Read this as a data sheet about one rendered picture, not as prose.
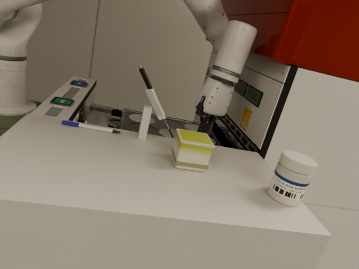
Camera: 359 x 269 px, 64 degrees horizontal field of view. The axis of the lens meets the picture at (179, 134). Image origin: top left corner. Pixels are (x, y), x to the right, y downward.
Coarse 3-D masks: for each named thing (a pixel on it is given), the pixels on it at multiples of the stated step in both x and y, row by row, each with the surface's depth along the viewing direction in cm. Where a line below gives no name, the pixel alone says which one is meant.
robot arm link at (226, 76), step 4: (212, 68) 81; (216, 68) 79; (220, 68) 79; (212, 72) 81; (216, 72) 79; (220, 72) 79; (224, 72) 78; (228, 72) 78; (232, 72) 78; (216, 76) 80; (220, 76) 79; (224, 76) 78; (228, 76) 78; (232, 76) 79; (236, 76) 79; (224, 80) 80; (228, 80) 80; (232, 80) 79; (236, 80) 80
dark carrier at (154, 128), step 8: (128, 112) 111; (128, 120) 103; (160, 120) 112; (168, 120) 114; (176, 120) 116; (128, 128) 95; (136, 128) 97; (152, 128) 101; (160, 128) 103; (176, 128) 107; (184, 128) 109; (216, 144) 101
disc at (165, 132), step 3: (162, 129) 102; (165, 129) 103; (168, 129) 104; (171, 129) 104; (162, 132) 99; (165, 132) 100; (168, 132) 101; (171, 132) 101; (174, 132) 102; (165, 135) 97; (168, 135) 98; (174, 135) 99
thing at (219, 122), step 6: (216, 120) 120; (222, 120) 117; (222, 126) 112; (228, 126) 110; (228, 132) 105; (228, 138) 104; (234, 138) 99; (222, 144) 111; (234, 144) 98; (240, 144) 94; (246, 150) 90
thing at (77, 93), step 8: (72, 80) 113; (80, 80) 118; (88, 80) 119; (64, 88) 100; (72, 88) 104; (80, 88) 106; (88, 88) 107; (56, 96) 90; (64, 96) 93; (72, 96) 95; (80, 96) 96; (48, 104) 81; (72, 104) 86; (32, 112) 73; (40, 112) 74; (48, 112) 77; (56, 112) 78; (64, 112) 78; (72, 112) 80
